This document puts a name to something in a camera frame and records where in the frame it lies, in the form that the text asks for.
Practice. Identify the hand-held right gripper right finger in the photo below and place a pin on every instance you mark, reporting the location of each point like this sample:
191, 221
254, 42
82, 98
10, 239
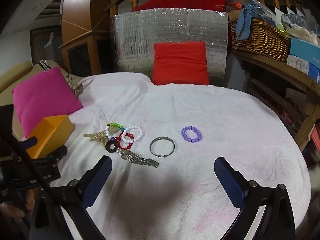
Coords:
228, 182

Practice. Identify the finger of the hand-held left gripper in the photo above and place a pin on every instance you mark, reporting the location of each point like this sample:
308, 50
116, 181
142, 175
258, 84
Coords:
32, 142
59, 152

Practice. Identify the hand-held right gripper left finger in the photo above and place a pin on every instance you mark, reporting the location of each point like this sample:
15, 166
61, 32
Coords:
100, 177

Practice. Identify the orange box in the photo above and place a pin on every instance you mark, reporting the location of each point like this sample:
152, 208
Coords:
50, 135

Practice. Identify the silver watch band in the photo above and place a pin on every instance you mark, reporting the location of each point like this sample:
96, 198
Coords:
135, 158

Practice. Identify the silver cuff bangle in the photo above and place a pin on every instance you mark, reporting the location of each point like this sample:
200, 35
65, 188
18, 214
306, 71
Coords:
162, 138

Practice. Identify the person's left hand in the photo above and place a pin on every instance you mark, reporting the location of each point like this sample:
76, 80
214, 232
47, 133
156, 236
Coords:
12, 212

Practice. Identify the pink pillow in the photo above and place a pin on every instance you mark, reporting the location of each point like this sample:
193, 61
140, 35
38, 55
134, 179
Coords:
45, 97

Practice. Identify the patterned beige cloth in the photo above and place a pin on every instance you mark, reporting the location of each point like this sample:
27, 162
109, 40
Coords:
77, 87

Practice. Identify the beige sofa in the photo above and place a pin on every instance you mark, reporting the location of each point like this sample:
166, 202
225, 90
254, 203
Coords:
15, 72

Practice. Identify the white blanket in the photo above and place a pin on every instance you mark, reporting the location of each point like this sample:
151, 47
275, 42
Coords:
200, 105

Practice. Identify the wooden shelf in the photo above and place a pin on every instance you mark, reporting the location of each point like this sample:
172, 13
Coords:
282, 72

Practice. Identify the red pillow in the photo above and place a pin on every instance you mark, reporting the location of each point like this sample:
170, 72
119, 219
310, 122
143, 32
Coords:
181, 62

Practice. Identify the silver insulation sheet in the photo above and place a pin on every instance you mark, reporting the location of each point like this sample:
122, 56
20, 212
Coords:
132, 42

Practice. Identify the curved wooden panel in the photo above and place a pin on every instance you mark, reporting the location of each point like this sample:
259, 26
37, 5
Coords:
80, 10

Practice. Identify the wicker basket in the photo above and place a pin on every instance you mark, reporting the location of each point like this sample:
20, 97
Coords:
260, 42

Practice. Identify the light blue box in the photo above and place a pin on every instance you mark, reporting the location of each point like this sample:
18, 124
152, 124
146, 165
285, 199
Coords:
303, 52

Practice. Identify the blue cloth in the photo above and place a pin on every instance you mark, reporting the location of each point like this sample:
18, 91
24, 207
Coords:
243, 22

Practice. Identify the clear plastic bag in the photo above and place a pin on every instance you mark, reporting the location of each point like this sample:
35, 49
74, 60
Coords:
250, 0

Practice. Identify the wall vent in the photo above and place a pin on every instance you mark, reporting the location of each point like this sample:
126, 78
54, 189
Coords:
48, 11

